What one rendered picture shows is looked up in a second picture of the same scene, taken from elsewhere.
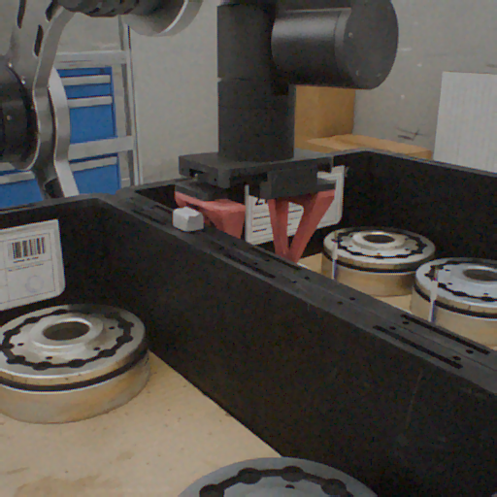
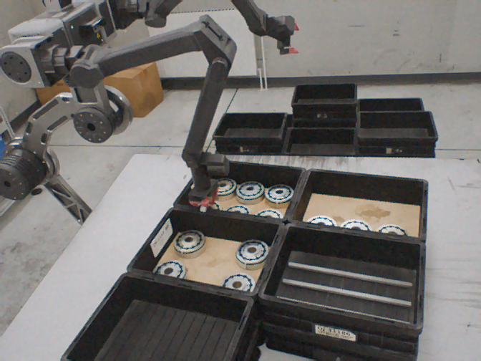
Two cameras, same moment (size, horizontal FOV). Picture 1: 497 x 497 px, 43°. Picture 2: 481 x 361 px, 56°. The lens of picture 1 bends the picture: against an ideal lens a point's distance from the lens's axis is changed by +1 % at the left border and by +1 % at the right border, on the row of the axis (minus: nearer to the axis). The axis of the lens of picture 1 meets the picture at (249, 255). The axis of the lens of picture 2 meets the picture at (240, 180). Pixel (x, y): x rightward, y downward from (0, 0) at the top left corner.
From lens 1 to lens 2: 1.14 m
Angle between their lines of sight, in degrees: 29
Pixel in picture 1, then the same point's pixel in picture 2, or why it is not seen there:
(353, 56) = (225, 172)
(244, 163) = (205, 192)
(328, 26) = (220, 169)
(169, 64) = not seen: outside the picture
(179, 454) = (224, 249)
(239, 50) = (199, 172)
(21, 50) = (32, 142)
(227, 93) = (197, 180)
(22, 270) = (167, 231)
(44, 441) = (200, 258)
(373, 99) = not seen: hidden behind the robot
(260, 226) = not seen: hidden behind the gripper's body
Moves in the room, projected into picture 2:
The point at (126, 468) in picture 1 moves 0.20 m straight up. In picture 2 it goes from (218, 255) to (208, 206)
